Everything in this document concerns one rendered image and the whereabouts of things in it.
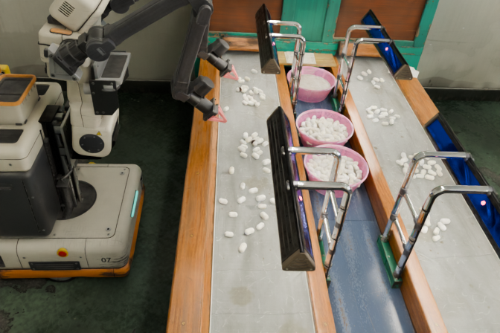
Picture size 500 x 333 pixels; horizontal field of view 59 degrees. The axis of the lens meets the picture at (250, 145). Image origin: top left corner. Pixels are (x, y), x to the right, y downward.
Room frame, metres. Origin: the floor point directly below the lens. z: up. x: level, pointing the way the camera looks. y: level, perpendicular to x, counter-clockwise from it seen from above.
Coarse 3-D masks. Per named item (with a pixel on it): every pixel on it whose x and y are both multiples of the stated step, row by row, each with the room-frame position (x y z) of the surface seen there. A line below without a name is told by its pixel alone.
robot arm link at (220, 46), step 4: (216, 40) 1.96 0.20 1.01; (220, 40) 1.96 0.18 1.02; (224, 40) 1.99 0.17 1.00; (212, 44) 1.96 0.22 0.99; (216, 44) 1.94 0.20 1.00; (220, 44) 1.94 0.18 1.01; (224, 44) 1.95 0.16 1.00; (208, 48) 1.95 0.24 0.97; (212, 48) 1.93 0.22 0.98; (216, 48) 1.94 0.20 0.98; (220, 48) 1.94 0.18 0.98; (224, 48) 1.94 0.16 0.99; (228, 48) 1.95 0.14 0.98; (200, 52) 1.90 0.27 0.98; (204, 52) 1.90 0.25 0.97; (208, 52) 1.93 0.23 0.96; (216, 52) 1.94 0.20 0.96; (220, 52) 1.94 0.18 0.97; (224, 52) 1.95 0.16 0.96; (200, 56) 1.90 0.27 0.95; (204, 56) 1.91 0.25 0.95; (208, 56) 1.91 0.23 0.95
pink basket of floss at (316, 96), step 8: (288, 72) 2.16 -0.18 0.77; (296, 72) 2.22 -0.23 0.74; (304, 72) 2.24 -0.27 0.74; (328, 72) 2.20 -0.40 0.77; (288, 80) 2.08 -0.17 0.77; (328, 80) 2.17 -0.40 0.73; (304, 88) 2.00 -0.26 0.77; (328, 88) 2.02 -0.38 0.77; (304, 96) 2.01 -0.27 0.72; (312, 96) 2.00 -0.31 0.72; (320, 96) 2.02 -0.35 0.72
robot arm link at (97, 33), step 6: (90, 30) 1.39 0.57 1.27; (96, 30) 1.38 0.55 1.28; (102, 30) 1.39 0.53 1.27; (78, 36) 1.38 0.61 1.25; (84, 36) 1.36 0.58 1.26; (90, 36) 1.36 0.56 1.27; (96, 36) 1.35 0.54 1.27; (102, 36) 1.36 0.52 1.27; (78, 42) 1.35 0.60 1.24; (84, 42) 1.34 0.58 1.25; (84, 48) 1.34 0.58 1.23
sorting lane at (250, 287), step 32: (256, 64) 2.28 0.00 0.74; (224, 96) 1.91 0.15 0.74; (256, 96) 1.93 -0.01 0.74; (224, 128) 1.63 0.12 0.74; (256, 128) 1.65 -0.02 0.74; (224, 160) 1.40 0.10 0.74; (256, 160) 1.42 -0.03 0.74; (224, 192) 1.21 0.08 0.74; (224, 224) 1.05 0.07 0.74; (256, 224) 1.06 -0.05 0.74; (224, 256) 0.91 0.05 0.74; (256, 256) 0.92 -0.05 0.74; (224, 288) 0.79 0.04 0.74; (256, 288) 0.80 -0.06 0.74; (288, 288) 0.81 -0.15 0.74; (224, 320) 0.69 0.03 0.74; (256, 320) 0.70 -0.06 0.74; (288, 320) 0.70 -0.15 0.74
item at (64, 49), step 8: (64, 48) 1.34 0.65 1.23; (72, 48) 1.33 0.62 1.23; (56, 56) 1.30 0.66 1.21; (64, 56) 1.32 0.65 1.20; (72, 56) 1.32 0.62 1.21; (80, 56) 1.33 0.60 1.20; (88, 56) 1.36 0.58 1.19; (64, 64) 1.30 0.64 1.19; (72, 64) 1.32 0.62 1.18; (80, 64) 1.34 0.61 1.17; (72, 72) 1.30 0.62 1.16
